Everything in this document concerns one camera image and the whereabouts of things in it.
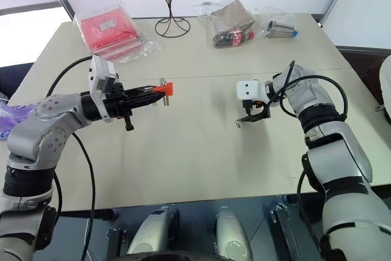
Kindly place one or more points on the purple plastic bag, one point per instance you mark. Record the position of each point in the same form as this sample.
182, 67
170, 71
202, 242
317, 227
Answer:
12, 114

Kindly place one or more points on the white rounded object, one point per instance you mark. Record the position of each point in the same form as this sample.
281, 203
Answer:
385, 77

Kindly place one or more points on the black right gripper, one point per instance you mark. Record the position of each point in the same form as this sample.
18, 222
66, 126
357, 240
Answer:
261, 109

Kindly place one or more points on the small clear plastic bag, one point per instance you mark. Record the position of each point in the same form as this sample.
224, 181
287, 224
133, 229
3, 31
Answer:
276, 15

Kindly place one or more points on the silver hex key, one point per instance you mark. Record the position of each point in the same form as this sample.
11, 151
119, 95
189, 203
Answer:
238, 123
166, 99

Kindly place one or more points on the black table bracket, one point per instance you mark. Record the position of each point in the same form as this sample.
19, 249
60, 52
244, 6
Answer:
285, 230
117, 239

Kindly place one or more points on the silver tube with blue cap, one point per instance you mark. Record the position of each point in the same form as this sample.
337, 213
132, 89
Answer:
281, 28

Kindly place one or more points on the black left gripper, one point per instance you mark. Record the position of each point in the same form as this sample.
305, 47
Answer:
117, 102

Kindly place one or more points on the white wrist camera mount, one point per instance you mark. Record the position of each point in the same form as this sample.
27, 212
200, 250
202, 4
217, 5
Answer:
249, 90
99, 70

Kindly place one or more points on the clear bag of red packets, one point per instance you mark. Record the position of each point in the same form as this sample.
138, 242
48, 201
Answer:
107, 33

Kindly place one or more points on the cola bottle with red label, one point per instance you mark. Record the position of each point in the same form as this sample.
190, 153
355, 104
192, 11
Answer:
233, 38

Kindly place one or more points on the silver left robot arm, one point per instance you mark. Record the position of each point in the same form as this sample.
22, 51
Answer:
46, 111

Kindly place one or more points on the silver rounded robot leg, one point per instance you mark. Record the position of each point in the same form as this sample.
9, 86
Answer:
230, 230
151, 230

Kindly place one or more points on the silver hex key in holder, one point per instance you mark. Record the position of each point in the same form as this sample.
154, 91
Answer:
166, 99

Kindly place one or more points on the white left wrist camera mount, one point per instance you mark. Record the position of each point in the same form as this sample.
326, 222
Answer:
99, 70

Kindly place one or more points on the orange hex key holder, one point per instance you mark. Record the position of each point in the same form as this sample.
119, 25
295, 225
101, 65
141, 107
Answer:
165, 88

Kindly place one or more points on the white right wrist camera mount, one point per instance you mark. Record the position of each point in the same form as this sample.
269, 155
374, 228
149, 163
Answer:
249, 90

